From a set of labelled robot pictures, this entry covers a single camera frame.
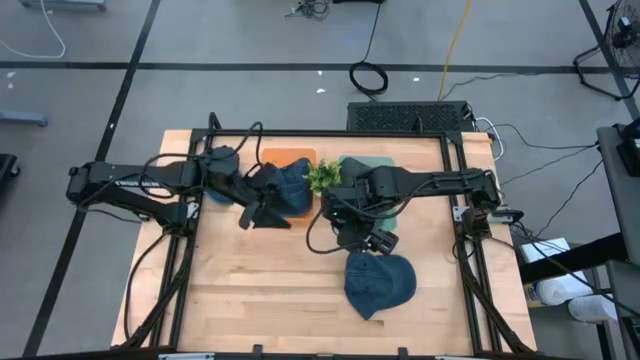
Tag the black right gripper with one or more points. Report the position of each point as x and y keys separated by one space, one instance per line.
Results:
x=350 y=212

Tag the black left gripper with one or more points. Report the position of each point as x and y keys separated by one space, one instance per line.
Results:
x=245 y=190

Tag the blue denim cap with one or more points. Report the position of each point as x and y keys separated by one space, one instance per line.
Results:
x=295 y=190
x=380 y=285
x=216 y=197

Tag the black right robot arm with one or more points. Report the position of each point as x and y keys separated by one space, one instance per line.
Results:
x=440 y=182

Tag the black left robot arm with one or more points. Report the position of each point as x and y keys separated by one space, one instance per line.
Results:
x=125 y=175

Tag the silver mounting plate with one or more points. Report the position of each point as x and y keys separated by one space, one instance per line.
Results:
x=460 y=214
x=193 y=210

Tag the translucent orange plastic bin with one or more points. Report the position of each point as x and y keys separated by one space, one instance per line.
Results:
x=287 y=154

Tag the small plant white pot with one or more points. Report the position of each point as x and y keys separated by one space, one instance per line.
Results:
x=324 y=176

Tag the green mat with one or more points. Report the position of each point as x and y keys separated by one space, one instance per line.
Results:
x=382 y=161

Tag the black perforated computer case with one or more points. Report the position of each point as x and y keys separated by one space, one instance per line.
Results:
x=400 y=116

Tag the white box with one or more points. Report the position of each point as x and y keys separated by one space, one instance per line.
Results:
x=545 y=249

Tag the white paper towel roll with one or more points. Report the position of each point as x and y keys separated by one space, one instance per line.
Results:
x=562 y=291
x=592 y=308

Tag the black beam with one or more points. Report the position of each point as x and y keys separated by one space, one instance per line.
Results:
x=590 y=255

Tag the gray table foot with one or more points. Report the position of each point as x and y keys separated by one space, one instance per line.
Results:
x=22 y=118
x=60 y=4

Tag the black floor fan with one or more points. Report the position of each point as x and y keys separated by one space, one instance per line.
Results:
x=625 y=35

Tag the black aluminium table frame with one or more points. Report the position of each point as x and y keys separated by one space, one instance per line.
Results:
x=300 y=133

